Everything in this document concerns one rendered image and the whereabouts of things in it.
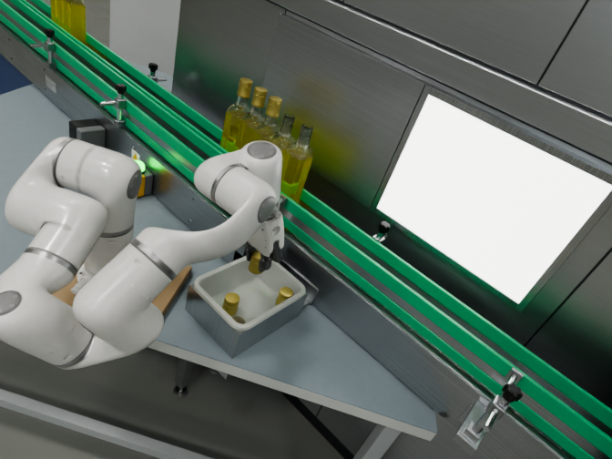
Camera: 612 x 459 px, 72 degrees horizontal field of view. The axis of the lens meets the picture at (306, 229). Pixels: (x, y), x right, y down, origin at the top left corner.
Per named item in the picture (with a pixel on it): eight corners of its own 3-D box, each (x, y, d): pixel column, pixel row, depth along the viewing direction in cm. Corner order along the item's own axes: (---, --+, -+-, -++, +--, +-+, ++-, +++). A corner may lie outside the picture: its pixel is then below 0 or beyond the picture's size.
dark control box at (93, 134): (106, 152, 139) (106, 128, 134) (81, 156, 133) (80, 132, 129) (93, 140, 143) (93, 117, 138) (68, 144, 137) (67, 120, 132)
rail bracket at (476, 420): (481, 429, 89) (544, 365, 76) (450, 486, 77) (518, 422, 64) (461, 413, 91) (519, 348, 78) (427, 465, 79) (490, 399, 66)
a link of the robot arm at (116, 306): (96, 215, 67) (147, 263, 78) (-21, 318, 60) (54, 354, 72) (150, 260, 58) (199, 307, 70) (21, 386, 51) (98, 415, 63)
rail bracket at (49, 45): (57, 71, 149) (56, 32, 142) (35, 71, 144) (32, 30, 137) (53, 66, 151) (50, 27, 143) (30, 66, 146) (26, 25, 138)
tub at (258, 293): (300, 314, 105) (311, 290, 100) (232, 359, 89) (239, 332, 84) (254, 272, 112) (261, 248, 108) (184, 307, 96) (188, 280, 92)
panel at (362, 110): (525, 308, 95) (631, 180, 76) (521, 313, 93) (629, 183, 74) (259, 127, 133) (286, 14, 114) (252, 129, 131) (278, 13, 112)
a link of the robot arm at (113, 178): (123, 244, 82) (126, 174, 73) (58, 223, 82) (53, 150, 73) (147, 219, 90) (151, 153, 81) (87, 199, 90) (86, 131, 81)
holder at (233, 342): (312, 306, 109) (321, 285, 105) (231, 359, 89) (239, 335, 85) (268, 267, 116) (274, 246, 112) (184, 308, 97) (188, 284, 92)
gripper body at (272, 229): (292, 208, 80) (289, 247, 88) (258, 181, 84) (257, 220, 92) (262, 226, 76) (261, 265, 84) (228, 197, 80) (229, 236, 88)
